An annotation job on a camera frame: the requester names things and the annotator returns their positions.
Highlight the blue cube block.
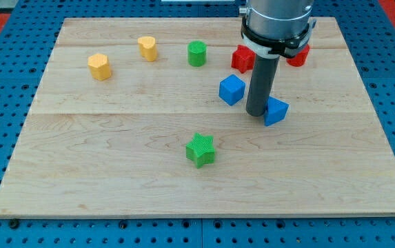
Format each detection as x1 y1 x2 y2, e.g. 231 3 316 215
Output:
219 74 245 105

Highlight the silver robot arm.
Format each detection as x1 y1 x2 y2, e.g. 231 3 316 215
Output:
241 0 316 59

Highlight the blue triangle block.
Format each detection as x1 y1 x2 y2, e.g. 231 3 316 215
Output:
263 96 290 126

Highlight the green star block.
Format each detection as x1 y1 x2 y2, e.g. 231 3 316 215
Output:
185 133 216 169

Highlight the wooden board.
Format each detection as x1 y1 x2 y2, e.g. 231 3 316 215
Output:
0 17 395 219

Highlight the green cylinder block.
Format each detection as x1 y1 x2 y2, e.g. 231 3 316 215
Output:
187 41 207 67

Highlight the red star block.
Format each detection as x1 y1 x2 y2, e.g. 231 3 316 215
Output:
231 45 256 74

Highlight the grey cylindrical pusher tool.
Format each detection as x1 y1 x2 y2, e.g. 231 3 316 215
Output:
246 55 279 116

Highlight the yellow heart block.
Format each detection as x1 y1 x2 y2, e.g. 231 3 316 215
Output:
137 36 157 62

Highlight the yellow hexagon block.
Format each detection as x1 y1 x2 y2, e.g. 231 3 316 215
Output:
88 53 112 81

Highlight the red round block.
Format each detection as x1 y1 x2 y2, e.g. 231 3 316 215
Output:
286 44 310 67

